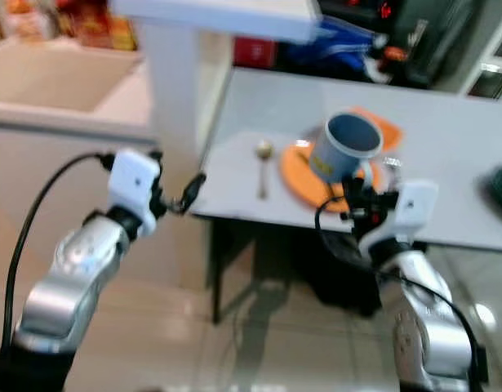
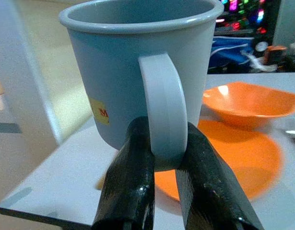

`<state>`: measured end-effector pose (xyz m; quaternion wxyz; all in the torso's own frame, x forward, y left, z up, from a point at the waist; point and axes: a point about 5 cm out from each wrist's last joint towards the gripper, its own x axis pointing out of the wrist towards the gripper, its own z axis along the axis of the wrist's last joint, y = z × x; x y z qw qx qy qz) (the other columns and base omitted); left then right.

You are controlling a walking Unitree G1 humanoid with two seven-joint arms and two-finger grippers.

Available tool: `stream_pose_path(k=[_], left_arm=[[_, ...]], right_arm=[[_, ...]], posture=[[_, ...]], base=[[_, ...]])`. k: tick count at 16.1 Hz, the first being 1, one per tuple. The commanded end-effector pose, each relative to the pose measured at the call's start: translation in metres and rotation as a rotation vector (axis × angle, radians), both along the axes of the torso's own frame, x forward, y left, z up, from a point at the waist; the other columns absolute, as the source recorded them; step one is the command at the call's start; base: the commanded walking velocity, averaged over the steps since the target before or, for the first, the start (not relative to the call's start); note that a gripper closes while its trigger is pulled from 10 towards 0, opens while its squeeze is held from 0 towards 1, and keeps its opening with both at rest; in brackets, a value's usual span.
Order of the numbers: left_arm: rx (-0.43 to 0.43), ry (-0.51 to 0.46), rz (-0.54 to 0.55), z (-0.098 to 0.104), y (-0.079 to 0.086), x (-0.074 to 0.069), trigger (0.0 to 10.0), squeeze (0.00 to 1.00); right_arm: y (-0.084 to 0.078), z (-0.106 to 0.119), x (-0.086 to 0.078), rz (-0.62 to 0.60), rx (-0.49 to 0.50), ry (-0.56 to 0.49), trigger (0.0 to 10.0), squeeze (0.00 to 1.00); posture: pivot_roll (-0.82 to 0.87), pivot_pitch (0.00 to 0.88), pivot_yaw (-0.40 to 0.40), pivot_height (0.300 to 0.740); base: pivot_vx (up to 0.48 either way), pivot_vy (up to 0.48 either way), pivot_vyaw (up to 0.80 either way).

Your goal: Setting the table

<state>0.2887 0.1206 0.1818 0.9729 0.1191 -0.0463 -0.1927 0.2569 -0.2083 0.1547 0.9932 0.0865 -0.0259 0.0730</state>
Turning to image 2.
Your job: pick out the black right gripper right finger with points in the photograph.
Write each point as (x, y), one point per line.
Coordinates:
(209, 187)

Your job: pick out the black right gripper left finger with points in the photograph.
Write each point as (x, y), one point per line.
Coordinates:
(128, 187)

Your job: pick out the grey plastic mug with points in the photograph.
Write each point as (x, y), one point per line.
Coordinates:
(118, 72)

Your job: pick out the wooden chopstick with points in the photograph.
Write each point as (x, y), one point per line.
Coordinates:
(99, 183)

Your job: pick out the orange plate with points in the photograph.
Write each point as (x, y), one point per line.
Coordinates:
(248, 158)

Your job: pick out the orange bowl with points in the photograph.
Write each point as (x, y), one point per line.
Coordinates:
(250, 105)

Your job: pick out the white spoon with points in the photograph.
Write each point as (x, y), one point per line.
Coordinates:
(294, 134)

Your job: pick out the blue cloth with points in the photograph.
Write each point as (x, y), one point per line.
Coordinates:
(230, 51)

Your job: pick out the orange box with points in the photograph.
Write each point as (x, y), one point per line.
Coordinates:
(274, 54)

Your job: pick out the computer with coloured lights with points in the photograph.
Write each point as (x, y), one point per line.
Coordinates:
(244, 16)

